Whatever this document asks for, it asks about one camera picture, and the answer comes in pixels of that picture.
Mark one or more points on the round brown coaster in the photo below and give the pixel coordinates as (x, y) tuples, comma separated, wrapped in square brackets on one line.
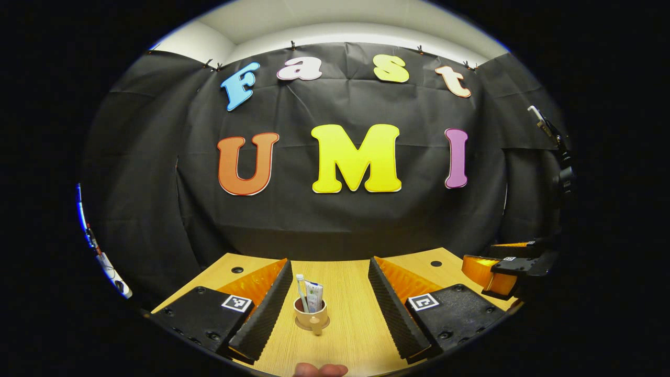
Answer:
[(299, 325)]

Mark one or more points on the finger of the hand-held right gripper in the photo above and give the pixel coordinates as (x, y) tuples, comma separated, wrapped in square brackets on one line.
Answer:
[(534, 247), (523, 266)]

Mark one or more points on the pale green toothbrush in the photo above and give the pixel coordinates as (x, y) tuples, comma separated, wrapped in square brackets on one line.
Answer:
[(301, 290)]

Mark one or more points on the white background equipment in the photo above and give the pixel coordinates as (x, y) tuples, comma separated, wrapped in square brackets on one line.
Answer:
[(112, 272)]

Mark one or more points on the black articulated stand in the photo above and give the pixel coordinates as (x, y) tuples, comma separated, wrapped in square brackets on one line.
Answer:
[(564, 173)]

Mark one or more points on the beige cup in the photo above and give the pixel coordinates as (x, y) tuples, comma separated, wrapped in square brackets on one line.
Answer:
[(314, 320)]

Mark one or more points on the black backdrop cloth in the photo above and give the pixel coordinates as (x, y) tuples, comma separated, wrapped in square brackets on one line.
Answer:
[(340, 220)]

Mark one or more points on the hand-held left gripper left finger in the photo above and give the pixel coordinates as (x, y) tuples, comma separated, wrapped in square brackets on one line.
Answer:
[(267, 314)]

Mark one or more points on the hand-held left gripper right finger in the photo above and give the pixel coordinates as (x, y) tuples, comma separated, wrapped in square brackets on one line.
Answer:
[(392, 314)]

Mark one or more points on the white toothpaste tube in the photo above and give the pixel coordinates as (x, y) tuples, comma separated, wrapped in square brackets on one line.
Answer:
[(314, 296)]

